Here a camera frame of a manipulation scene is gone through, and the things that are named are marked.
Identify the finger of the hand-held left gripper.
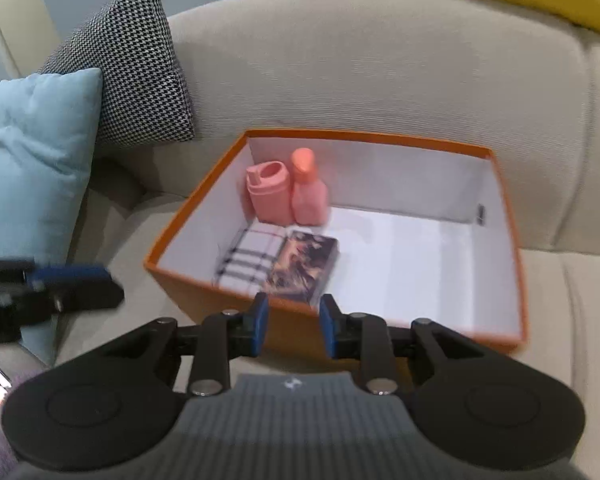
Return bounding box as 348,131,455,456
25,265,126,313
0,258,36,286

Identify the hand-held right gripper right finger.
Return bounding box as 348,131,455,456
320,294,486,396

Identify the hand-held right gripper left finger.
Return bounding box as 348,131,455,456
97,292,270,396

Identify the plaid wallet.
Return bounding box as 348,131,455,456
214,227,288,293

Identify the dark printed small box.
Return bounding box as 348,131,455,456
261,230,340,301

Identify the orange cardboard box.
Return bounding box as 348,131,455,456
144,129,530,356

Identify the pink bottle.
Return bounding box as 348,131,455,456
290,147,329,226

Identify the pink handled jug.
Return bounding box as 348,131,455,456
245,160,293,225

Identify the light blue pillow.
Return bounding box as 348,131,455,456
0,67,104,367

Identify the houndstooth pillow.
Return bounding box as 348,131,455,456
37,0,196,147

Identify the beige sofa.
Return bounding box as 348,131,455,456
55,0,600,480

